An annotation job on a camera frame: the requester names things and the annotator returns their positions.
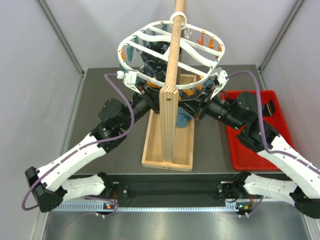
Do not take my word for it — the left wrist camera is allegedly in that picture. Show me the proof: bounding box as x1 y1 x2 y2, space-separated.
116 70 140 93

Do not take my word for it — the white round clip hanger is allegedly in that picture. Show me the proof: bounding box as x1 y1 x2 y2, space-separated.
116 11 226 92

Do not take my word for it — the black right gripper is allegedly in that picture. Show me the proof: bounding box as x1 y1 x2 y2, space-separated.
176 84 244 131

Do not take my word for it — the wooden hanger stand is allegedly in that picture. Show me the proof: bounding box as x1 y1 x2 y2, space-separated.
141 0 195 172

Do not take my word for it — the black sock in tray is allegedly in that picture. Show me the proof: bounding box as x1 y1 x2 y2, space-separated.
262 100 276 117

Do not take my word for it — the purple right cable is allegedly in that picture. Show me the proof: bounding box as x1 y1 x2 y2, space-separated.
226 70 320 176

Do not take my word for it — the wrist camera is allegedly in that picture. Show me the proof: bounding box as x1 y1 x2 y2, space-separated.
209 67 228 99
116 70 140 93

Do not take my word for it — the black patterned sock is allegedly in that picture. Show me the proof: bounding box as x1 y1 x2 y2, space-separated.
140 41 170 83

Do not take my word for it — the red plastic tray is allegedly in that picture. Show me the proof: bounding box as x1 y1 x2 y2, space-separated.
221 89 297 171

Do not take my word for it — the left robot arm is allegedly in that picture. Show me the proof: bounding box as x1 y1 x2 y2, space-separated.
22 84 160 213

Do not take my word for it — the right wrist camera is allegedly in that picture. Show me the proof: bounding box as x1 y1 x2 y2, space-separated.
209 67 228 99

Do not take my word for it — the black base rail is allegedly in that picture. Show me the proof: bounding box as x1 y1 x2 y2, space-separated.
110 173 249 208

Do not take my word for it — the blue ribbed sock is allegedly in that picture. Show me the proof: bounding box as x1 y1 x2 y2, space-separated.
176 79 213 128

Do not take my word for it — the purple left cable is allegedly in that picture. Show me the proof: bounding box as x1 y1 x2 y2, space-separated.
21 72 136 210

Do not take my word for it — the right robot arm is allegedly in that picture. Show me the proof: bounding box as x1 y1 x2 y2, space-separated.
178 87 320 219

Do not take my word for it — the purple cable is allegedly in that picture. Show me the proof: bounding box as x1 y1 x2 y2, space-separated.
21 72 136 210
226 70 320 176

